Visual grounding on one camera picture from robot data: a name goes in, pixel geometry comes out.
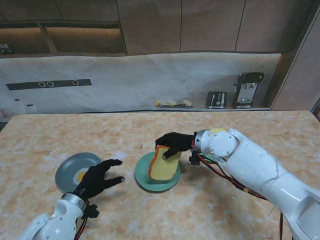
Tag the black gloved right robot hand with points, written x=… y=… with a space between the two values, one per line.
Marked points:
x=180 y=142

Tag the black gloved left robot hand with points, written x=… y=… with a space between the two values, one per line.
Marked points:
x=92 y=180

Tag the toy fried egg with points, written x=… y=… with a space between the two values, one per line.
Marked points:
x=79 y=176

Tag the toy bread slice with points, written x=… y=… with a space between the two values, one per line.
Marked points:
x=217 y=130
x=162 y=171

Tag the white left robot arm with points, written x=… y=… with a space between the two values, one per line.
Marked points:
x=62 y=215

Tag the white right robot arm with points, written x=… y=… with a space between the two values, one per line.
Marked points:
x=250 y=165

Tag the grey round plate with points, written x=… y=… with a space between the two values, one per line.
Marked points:
x=67 y=167

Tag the dark flat cutting board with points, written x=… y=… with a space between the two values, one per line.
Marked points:
x=175 y=106

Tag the black toaster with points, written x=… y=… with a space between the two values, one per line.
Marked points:
x=216 y=100

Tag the black silver coffee machine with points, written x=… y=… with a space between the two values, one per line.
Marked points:
x=246 y=90

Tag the small white box device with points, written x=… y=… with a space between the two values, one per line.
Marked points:
x=31 y=108

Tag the white countertop appliance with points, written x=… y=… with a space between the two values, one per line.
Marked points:
x=12 y=107

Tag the black panel with white rings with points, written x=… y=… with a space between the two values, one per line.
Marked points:
x=25 y=85

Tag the tall wooden cabinet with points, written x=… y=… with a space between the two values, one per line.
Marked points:
x=300 y=75

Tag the dark background equipment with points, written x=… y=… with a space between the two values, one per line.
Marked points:
x=317 y=110

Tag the small black shelf item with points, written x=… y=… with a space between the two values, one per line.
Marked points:
x=5 y=48

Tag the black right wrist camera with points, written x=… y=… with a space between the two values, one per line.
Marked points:
x=194 y=158

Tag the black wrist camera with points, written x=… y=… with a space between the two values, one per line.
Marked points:
x=194 y=158
x=92 y=211

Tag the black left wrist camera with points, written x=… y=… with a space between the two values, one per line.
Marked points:
x=92 y=211

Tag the wooden wall shelf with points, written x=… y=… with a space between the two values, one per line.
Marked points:
x=82 y=25

